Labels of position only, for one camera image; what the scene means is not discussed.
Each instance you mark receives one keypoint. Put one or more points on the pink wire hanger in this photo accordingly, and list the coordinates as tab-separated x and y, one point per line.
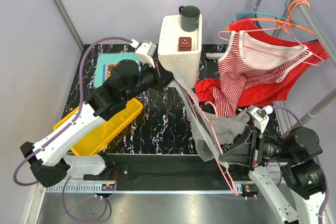
226	175
227	30

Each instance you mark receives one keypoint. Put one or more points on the white foam box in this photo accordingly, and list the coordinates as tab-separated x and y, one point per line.
185	62

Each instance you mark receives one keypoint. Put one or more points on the pink wire hanger rear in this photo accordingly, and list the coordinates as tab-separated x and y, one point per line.
227	30

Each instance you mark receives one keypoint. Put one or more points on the teal plastic hanger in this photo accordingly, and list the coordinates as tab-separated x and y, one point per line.
264	14

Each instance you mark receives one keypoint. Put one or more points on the red white striped tank top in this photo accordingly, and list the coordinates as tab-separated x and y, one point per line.
241	68

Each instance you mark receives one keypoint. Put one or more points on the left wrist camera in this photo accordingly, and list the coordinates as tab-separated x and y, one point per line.
145	53

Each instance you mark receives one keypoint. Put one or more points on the dark green mug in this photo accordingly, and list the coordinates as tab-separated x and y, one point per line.
189	18

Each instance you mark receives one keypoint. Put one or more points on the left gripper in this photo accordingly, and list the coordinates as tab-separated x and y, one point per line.
163	79

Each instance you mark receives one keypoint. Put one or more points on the orange plastic hanger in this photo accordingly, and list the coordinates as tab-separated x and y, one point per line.
287	23

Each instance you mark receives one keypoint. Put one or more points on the teal tray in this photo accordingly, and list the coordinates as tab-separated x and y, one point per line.
110	59

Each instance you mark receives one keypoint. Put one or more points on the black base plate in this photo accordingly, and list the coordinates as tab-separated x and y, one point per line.
154	172

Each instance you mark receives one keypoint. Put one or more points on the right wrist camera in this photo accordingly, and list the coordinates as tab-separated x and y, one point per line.
260	116

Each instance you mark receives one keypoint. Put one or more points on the pink wire hanger front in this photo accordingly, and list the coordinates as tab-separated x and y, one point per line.
226	175

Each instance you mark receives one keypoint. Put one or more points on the dog picture book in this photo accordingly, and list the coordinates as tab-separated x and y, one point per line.
107	68

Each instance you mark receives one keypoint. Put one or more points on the yellow plastic basket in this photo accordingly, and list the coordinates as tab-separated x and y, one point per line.
100	137

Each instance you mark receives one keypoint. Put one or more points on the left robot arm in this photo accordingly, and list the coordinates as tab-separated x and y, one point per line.
48	158

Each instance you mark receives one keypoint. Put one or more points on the crumpled red cloth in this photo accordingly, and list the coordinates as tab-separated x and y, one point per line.
204	89

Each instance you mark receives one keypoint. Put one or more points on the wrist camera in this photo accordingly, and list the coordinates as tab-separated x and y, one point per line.
260	116
145	53

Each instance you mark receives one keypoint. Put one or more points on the metal clothes rack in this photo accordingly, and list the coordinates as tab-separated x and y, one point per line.
284	119

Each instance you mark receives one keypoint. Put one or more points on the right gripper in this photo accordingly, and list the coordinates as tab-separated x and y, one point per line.
241	153

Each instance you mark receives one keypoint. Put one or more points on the brown square box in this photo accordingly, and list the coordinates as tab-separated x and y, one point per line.
184	44

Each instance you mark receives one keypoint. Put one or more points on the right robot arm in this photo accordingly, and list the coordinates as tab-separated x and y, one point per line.
301	173

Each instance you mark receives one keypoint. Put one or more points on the grey tank top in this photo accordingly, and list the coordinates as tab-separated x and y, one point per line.
226	128

